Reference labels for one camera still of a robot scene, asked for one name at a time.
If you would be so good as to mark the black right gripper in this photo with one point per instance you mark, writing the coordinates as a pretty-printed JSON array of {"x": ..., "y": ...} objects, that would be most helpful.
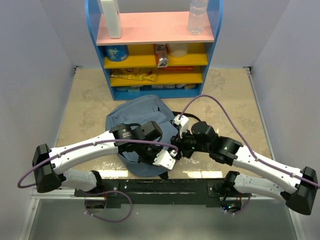
[{"x": 179, "y": 142}]

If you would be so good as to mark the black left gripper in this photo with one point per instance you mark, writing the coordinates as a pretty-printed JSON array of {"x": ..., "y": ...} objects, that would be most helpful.
[{"x": 158, "y": 148}]

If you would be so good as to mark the blue-grey fabric backpack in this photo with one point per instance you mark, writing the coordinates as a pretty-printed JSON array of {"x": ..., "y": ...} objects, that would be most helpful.
[{"x": 140, "y": 111}]

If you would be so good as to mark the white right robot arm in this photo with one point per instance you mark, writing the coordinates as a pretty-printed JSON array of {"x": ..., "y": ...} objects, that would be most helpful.
[{"x": 225, "y": 150}]

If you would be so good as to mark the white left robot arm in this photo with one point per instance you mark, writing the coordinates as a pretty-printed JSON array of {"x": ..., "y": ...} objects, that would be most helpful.
[{"x": 54, "y": 167}]

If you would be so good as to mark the yellow chips bag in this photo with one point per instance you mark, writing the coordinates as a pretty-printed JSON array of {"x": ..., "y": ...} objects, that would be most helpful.
[{"x": 135, "y": 74}]

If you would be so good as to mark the white items on bottom shelf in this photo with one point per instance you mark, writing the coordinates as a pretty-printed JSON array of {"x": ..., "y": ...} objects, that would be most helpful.
[{"x": 139, "y": 88}]

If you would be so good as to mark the flat red box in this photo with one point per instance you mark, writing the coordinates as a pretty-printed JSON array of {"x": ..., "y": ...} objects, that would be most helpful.
[{"x": 178, "y": 68}]

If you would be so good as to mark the blue wooden shelf unit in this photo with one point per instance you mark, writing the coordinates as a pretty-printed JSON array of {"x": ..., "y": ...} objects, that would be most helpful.
[{"x": 141, "y": 32}]

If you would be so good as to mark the translucent white plastic cup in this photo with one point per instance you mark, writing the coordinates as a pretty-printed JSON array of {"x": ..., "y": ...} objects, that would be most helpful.
[{"x": 177, "y": 50}]

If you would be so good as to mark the red and silver snack box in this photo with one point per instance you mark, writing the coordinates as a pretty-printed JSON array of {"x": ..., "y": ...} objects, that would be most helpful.
[{"x": 161, "y": 56}]

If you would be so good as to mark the blue cylindrical snack can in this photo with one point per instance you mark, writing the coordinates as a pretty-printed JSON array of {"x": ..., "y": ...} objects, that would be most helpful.
[{"x": 117, "y": 53}]

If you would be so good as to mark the clear plastic water bottle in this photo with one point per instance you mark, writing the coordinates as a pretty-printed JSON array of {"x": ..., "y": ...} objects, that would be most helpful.
[{"x": 196, "y": 18}]

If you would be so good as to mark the white rectangular bottle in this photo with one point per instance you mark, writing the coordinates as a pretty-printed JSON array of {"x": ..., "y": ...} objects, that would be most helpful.
[{"x": 111, "y": 13}]

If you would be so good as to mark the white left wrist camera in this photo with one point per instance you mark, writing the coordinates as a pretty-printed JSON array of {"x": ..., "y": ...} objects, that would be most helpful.
[{"x": 164, "y": 159}]

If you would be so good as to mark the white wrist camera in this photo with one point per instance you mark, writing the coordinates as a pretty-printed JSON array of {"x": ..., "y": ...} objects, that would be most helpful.
[
  {"x": 181, "y": 122},
  {"x": 164, "y": 159}
]

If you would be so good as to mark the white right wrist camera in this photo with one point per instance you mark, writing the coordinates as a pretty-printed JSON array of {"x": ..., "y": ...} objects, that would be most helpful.
[{"x": 181, "y": 122}]

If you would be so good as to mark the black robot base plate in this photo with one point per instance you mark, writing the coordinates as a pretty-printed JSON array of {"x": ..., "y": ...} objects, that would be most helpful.
[{"x": 179, "y": 191}]

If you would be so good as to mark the aluminium front frame rail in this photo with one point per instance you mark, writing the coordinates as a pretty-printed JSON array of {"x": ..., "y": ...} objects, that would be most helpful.
[{"x": 233, "y": 184}]

